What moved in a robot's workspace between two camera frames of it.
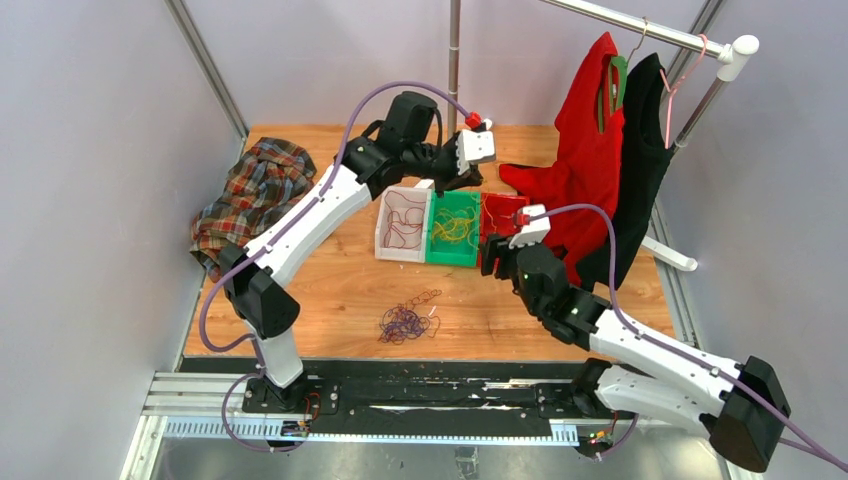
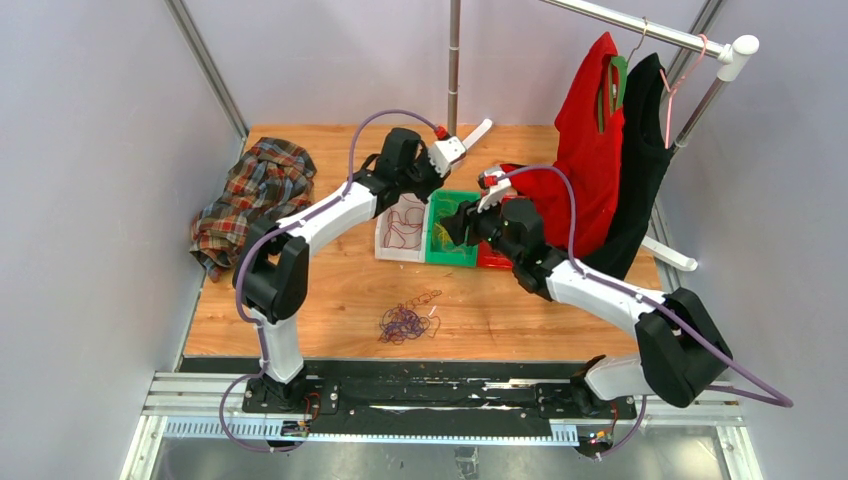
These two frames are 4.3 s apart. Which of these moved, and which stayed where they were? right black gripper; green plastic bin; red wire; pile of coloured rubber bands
Moved: right black gripper
Stayed: pile of coloured rubber bands; green plastic bin; red wire
